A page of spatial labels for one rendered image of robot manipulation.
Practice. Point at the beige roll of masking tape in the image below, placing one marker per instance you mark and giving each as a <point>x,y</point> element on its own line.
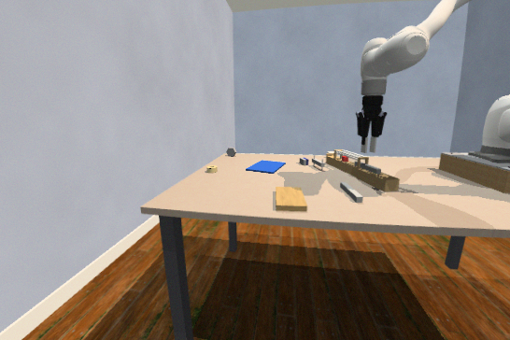
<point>212,169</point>

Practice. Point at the blue flat rectangular pad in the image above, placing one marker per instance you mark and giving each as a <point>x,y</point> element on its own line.
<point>265,167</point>

